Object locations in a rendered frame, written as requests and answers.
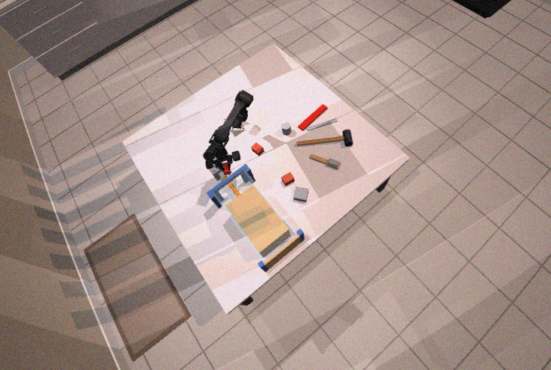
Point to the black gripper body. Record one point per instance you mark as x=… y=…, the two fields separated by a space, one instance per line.
x=221 y=157

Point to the red bar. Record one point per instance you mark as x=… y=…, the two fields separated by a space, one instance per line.
x=312 y=117

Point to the black rubber mallet with wooden handle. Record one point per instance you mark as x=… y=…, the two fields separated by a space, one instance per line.
x=347 y=138

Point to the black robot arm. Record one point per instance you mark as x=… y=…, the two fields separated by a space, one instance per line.
x=235 y=118

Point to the grey flat bar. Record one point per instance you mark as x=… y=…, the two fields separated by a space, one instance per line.
x=322 y=124

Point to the grey cylinder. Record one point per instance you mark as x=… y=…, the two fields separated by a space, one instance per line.
x=286 y=130

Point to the orange-red cube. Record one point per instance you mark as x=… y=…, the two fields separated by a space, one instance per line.
x=257 y=149
x=287 y=179

